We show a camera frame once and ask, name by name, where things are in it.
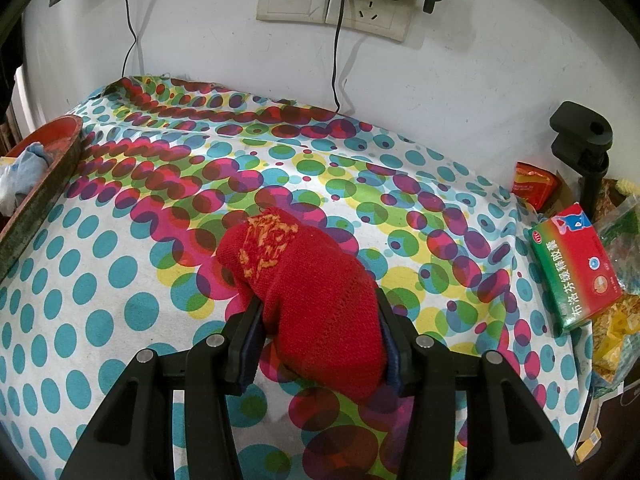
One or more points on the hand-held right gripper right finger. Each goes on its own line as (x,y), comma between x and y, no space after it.
(397,360)

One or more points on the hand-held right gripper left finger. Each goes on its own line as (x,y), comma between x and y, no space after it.
(245,355)

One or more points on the red sock with gold print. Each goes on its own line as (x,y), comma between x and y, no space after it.
(315,305)

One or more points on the red round tray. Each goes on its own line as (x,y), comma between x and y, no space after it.
(45,195)

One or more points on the light blue sock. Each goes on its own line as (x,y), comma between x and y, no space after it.
(32,160)

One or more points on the polka dot tablecloth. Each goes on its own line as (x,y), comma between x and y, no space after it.
(125,270)

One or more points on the green and red medicine box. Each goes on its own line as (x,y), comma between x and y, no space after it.
(575,270)

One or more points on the small yellow box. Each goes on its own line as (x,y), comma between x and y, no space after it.
(587,447)

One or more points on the yellow chip bag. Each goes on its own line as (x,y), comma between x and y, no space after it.
(617,335)

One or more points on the red snack packet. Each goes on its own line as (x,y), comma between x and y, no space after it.
(535,185)

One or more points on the clear plastic bag of snacks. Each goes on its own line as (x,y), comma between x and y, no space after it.
(622,255)

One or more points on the black clamp stand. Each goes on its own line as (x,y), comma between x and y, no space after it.
(582,135)

